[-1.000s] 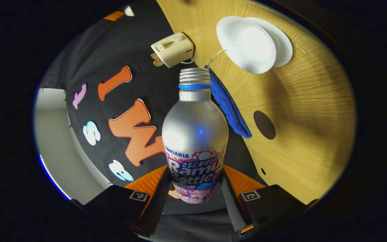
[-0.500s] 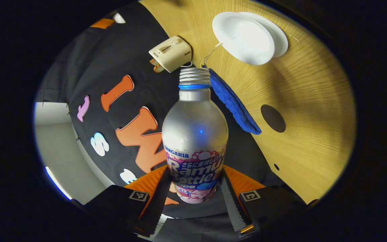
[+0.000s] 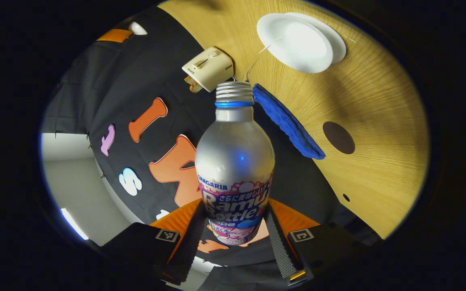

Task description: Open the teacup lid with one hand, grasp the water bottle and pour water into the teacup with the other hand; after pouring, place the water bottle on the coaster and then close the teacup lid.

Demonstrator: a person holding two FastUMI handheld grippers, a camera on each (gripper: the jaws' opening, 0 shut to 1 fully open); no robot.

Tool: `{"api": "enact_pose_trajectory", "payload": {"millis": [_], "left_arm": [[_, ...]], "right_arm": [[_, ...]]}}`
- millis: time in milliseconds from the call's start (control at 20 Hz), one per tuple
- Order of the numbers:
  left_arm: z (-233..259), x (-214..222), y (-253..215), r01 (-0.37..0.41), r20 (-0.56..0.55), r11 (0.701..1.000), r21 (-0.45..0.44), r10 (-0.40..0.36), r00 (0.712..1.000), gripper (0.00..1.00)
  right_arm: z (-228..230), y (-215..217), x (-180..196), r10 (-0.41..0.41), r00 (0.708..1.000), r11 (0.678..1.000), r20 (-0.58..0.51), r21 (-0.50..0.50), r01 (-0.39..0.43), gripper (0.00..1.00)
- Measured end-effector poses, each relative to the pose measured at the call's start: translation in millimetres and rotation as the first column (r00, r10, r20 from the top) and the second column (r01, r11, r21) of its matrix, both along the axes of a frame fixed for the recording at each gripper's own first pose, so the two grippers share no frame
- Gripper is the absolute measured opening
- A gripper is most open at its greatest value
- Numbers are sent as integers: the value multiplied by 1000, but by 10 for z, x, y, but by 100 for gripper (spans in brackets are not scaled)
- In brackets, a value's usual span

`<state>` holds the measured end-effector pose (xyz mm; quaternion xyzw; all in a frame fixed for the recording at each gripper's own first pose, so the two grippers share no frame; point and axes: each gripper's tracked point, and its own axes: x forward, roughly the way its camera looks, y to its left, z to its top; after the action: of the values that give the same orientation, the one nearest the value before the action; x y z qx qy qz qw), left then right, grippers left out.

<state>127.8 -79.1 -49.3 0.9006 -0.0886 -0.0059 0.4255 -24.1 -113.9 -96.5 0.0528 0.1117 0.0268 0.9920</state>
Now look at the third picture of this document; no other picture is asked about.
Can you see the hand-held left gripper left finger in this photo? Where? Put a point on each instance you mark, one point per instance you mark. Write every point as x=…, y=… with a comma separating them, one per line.
x=186, y=242

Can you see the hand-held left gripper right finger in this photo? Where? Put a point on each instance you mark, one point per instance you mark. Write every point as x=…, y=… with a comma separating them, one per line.
x=279, y=246

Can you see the silver water bottle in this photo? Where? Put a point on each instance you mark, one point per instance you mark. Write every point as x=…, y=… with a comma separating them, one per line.
x=235, y=161

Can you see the dark round coaster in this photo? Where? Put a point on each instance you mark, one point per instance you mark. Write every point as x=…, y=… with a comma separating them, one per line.
x=339, y=138

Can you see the white teacup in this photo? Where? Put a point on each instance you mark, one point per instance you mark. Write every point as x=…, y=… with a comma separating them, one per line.
x=295, y=42

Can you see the ceiling light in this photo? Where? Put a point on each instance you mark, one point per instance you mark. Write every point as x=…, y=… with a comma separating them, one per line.
x=74, y=224

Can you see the blue towel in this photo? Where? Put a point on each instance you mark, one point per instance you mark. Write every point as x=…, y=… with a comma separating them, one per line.
x=289, y=121

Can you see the toasted bread slice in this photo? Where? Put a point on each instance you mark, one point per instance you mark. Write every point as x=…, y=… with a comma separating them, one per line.
x=196, y=87
x=189, y=80

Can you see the white toaster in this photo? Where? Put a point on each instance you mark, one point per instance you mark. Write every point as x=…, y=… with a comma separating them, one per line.
x=210, y=66

